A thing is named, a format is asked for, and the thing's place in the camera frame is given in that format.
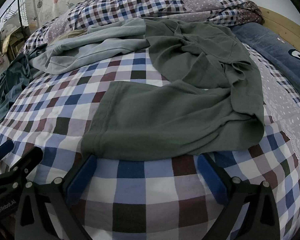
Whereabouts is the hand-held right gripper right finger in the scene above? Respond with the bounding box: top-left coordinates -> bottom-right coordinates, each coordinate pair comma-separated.
197,152 -> 288,240

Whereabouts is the black clothes rack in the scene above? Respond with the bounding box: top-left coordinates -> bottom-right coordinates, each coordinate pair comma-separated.
5,0 -> 30,30

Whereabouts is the white bundle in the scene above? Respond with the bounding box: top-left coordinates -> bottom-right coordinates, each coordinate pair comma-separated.
0,24 -> 18,37

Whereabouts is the yellow cloth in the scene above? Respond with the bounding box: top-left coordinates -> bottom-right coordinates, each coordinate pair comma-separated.
0,34 -> 15,54

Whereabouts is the green t-shirt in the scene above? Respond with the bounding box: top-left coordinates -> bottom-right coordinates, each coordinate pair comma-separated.
81,20 -> 265,162

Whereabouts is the blue penguin pillow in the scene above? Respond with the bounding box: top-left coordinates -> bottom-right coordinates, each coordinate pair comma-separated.
231,22 -> 300,100

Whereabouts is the wooden bed frame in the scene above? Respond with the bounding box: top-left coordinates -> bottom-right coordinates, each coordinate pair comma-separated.
257,5 -> 300,55

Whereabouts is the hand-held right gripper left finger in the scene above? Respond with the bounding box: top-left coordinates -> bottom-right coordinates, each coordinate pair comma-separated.
14,154 -> 98,240

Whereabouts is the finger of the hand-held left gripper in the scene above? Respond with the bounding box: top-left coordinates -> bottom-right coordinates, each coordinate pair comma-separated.
0,140 -> 14,163
0,146 -> 44,190

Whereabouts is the light grey garment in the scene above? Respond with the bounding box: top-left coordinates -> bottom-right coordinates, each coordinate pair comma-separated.
30,17 -> 153,78

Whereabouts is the beige cloth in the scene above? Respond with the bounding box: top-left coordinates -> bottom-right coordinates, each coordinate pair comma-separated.
51,29 -> 88,43

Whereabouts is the checkered bed sheet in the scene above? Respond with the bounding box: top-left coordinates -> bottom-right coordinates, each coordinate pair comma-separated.
0,30 -> 300,240

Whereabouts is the checkered quilt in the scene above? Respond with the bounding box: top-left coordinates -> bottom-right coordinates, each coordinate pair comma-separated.
22,0 -> 264,55

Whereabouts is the dark teal garment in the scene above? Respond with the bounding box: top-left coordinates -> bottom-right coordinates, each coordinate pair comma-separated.
0,44 -> 48,127

